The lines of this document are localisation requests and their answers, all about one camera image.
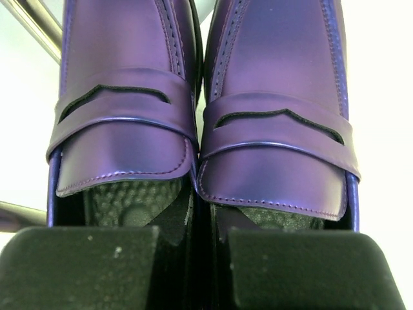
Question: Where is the purple loafer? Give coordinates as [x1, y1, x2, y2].
[46, 1, 203, 227]
[197, 1, 361, 233]

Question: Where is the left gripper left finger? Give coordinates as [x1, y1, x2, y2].
[1, 226, 191, 309]

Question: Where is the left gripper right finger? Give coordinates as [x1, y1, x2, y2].
[222, 229, 405, 309]

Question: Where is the white two-tier shoe shelf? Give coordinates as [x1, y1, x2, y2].
[1, 0, 63, 233]

